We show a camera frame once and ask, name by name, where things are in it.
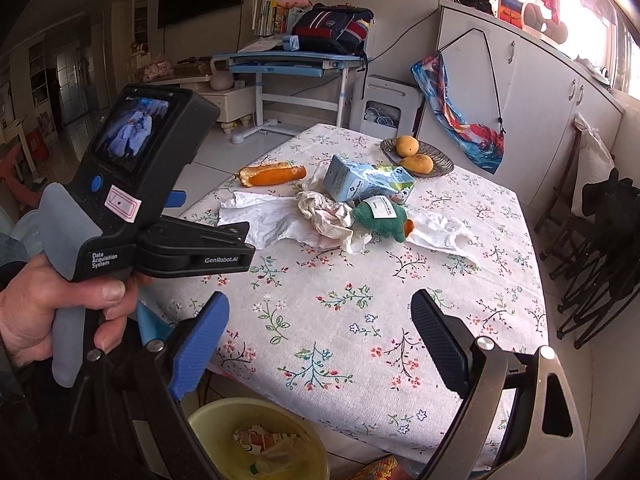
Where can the yellow mango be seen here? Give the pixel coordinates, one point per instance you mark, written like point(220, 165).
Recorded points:
point(416, 163)
point(406, 146)

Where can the black bag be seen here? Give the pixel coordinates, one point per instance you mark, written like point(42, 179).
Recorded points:
point(472, 0)

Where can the person's left hand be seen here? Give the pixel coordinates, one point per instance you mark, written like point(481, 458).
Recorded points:
point(25, 310)

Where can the green plush toy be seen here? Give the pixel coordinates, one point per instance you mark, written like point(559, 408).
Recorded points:
point(382, 225)

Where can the white storage cabinet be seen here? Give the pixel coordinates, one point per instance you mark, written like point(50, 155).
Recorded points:
point(540, 85)

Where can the colourful printed box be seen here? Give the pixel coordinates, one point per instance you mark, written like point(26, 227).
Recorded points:
point(510, 10)

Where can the row of books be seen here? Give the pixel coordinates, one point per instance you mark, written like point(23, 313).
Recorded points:
point(267, 15)

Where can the white floral tablecloth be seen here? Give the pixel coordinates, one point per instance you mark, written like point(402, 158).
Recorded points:
point(325, 310)

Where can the yellow red knitted cloth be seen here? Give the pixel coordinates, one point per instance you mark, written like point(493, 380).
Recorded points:
point(375, 470)

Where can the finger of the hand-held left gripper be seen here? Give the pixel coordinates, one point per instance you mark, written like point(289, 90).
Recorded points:
point(200, 237)
point(176, 199)

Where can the cream paper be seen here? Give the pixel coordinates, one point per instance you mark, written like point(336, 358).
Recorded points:
point(325, 212)

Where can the pink floral bundle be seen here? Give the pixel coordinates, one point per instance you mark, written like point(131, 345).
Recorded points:
point(157, 69)

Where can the white sack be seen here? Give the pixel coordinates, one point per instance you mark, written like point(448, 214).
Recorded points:
point(592, 160)

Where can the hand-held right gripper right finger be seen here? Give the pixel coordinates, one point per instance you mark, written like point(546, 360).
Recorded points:
point(440, 345)

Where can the light blue carton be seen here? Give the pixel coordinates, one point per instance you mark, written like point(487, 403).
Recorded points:
point(350, 177)

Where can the blue white study desk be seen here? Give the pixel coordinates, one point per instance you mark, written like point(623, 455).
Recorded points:
point(295, 62)

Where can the long orange mango peel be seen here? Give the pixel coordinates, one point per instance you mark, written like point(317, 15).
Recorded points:
point(272, 175)

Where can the red plastic stool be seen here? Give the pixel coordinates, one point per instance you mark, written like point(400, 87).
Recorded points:
point(37, 143)

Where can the black folding chairs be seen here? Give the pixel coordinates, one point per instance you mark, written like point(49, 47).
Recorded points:
point(600, 270)

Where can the white air purifier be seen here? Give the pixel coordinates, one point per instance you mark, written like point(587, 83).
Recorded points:
point(382, 90)

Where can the light blue plastic sheet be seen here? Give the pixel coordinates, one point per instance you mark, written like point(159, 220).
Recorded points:
point(150, 325)

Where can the navy striped backpack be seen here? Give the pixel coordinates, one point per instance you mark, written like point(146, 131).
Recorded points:
point(332, 30)

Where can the black cloth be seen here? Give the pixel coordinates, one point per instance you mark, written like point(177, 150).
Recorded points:
point(610, 195)

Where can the pink kettlebell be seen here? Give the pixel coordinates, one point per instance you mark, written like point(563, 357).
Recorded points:
point(220, 79)

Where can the printed paper scrap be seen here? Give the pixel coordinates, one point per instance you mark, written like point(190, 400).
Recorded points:
point(255, 440)

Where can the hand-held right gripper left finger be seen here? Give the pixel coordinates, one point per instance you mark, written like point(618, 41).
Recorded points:
point(197, 350)

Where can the cream television cabinet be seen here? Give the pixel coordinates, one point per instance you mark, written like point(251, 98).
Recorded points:
point(220, 102)

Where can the white tissue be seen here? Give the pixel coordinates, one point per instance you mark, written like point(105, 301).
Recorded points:
point(250, 217)

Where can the dark glass fruit bowl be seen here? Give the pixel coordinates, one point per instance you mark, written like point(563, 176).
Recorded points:
point(442, 165)

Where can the white plastic bag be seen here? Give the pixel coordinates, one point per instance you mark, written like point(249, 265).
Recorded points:
point(440, 237)

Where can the yellow plastic trash bin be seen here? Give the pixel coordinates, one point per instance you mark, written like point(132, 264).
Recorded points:
point(215, 425)

